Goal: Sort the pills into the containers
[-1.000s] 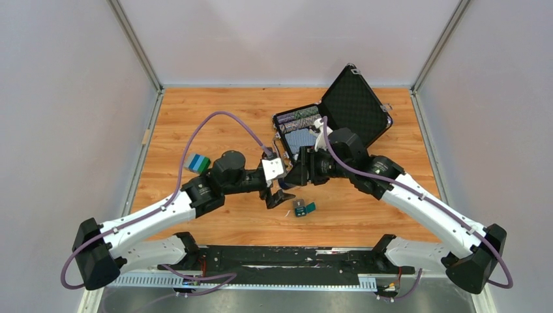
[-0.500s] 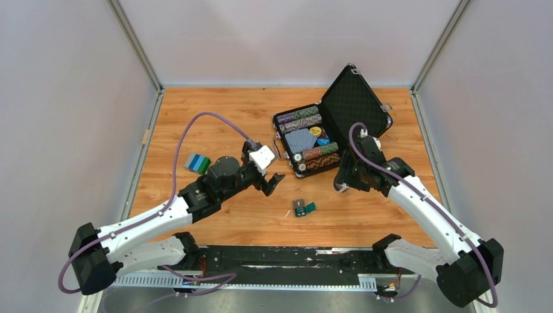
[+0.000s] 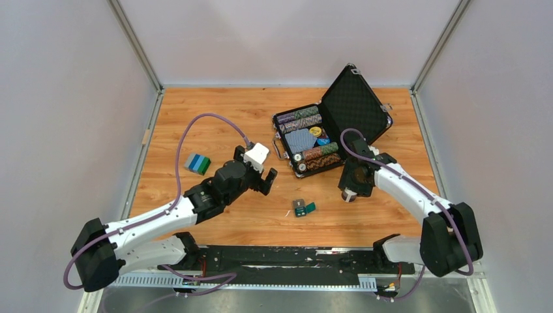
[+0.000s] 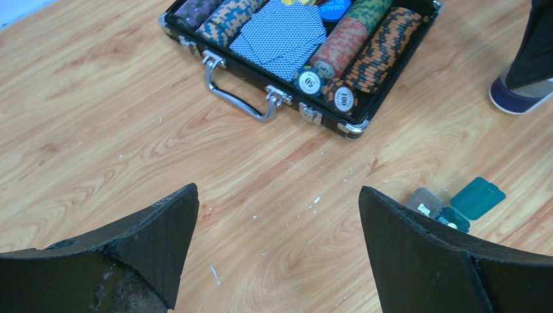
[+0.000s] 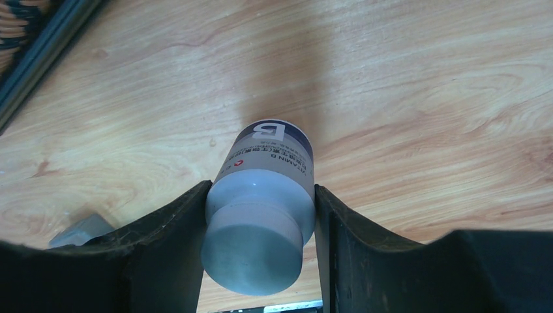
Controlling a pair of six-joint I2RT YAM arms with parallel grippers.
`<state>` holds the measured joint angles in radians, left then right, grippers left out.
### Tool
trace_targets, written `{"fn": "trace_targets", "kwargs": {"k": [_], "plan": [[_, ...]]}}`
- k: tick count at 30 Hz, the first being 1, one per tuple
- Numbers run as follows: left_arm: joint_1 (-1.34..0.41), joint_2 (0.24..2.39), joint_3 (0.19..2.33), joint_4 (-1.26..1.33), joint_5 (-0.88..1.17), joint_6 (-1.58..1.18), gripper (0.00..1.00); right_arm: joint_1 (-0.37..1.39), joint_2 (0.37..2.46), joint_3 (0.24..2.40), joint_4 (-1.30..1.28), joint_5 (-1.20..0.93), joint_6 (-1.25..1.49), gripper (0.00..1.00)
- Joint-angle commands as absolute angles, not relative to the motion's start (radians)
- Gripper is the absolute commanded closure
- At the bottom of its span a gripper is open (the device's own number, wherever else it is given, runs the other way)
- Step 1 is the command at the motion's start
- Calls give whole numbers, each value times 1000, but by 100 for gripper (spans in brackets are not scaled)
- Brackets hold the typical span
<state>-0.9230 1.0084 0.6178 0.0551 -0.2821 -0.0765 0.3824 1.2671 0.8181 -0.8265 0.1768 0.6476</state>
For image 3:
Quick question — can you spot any teal pill organizer box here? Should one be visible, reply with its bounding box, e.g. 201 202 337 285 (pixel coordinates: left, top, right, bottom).
292 199 316 218

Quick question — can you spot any white pill bottle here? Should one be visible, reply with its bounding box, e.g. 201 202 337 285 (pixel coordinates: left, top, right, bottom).
341 188 357 203

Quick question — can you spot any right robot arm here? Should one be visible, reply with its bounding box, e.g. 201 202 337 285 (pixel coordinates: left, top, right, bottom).
338 138 483 277

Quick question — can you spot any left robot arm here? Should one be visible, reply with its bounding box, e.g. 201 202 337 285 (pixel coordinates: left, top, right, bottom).
63 143 278 292

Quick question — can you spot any red green chip row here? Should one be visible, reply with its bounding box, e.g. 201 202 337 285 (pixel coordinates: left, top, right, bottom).
292 142 338 162

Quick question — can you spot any brown poker chip row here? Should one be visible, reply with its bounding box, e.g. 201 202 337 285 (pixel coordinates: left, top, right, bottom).
297 153 341 173

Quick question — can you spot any blue green toy block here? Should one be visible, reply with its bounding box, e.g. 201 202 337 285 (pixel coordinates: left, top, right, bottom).
183 153 211 175

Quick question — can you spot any blue dealer chip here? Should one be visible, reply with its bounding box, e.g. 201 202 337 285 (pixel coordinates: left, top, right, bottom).
316 138 331 146

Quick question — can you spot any blue playing card deck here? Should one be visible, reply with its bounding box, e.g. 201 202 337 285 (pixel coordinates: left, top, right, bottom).
284 128 317 154

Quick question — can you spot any yellow dealer chip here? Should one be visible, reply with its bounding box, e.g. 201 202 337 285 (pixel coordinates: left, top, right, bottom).
308 127 323 138

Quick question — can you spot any black poker chip case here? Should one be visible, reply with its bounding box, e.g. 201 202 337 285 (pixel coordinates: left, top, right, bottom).
272 63 393 178

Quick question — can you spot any purple brown chip row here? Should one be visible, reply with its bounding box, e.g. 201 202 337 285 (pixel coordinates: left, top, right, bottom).
278 114 322 134

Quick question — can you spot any purple green chip row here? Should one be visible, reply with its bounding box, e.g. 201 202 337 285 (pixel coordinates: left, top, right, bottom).
277 106 319 124

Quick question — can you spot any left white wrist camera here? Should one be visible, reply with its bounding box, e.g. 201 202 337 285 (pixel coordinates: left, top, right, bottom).
243 143 270 173

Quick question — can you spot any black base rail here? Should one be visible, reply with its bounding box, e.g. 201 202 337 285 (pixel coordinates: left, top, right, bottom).
171 245 415 287

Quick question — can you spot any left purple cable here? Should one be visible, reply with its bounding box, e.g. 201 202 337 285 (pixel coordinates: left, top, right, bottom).
63 113 254 290

